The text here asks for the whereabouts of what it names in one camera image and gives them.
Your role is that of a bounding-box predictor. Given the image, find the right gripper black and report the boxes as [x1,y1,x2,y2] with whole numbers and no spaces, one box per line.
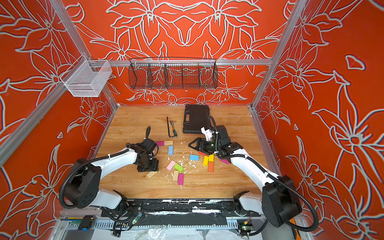
[191,136,225,154]

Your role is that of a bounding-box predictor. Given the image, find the pink block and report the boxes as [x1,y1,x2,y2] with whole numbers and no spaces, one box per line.
[166,161,176,171]

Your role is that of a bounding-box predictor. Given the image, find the magenta block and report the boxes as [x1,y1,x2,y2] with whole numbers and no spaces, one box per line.
[178,174,184,186]
[220,159,230,165]
[156,141,165,147]

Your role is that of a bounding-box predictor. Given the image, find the black plastic tool case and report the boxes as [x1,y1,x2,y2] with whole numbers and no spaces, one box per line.
[183,105,210,134]

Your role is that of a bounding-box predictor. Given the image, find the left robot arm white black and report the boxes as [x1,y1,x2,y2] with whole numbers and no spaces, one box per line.
[59,126,159,210]

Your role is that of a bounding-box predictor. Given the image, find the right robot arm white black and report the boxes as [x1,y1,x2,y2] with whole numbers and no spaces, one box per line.
[193,116,319,232]

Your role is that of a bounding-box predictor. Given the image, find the light blue block centre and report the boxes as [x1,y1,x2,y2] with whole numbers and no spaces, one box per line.
[190,155,200,161]

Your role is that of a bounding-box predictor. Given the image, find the yellow block lower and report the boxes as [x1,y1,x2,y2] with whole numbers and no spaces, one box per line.
[203,156,209,166]

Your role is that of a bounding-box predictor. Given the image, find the black hex key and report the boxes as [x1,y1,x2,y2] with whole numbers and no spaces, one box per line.
[167,116,177,138]

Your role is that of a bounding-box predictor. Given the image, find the green block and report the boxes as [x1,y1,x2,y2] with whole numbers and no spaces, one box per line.
[174,164,184,173]

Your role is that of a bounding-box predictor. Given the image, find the orange block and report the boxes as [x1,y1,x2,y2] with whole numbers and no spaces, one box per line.
[208,162,214,173]

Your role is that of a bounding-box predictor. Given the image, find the green handled ratchet wrench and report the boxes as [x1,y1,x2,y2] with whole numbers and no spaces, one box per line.
[170,121,178,138]

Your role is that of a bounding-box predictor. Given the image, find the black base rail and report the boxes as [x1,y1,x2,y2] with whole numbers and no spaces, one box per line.
[102,199,260,217]

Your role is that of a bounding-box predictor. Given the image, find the black wire basket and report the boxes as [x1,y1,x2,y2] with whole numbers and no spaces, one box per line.
[128,58,219,90]

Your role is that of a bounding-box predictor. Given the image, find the white wire basket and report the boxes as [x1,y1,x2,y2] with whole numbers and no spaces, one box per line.
[60,60,112,98]

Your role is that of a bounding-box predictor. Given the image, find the orange handled tool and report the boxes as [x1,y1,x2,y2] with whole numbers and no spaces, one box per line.
[290,219,302,240]

